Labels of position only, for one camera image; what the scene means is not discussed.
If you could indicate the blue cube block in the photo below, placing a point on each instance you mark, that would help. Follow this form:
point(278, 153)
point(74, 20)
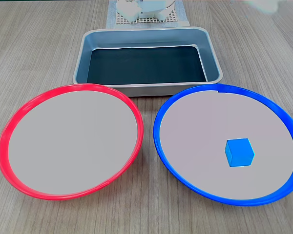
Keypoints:
point(240, 152)

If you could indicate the silver metal tray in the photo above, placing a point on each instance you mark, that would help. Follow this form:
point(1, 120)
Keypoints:
point(149, 89)

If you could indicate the black tray liner mat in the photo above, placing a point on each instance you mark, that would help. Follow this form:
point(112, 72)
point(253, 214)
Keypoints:
point(146, 64)

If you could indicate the white dish blue rim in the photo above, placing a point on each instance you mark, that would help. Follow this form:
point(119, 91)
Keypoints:
point(210, 136)

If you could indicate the white dish red rim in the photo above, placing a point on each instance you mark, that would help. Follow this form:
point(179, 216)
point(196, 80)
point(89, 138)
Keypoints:
point(70, 141)

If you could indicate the white mesh mat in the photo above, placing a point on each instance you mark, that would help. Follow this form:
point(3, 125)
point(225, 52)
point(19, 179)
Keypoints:
point(171, 17)

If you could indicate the pale translucent sheet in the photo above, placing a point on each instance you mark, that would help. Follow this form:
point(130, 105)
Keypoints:
point(111, 17)

